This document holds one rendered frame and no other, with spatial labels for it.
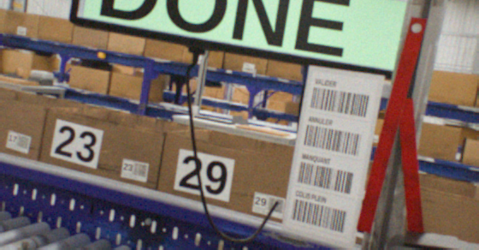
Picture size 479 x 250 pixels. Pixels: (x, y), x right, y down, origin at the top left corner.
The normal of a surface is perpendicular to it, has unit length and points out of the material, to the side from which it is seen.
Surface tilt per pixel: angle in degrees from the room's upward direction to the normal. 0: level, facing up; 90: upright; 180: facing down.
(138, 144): 90
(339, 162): 90
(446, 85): 89
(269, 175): 90
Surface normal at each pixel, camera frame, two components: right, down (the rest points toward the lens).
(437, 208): -0.33, 0.00
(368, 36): 0.02, -0.01
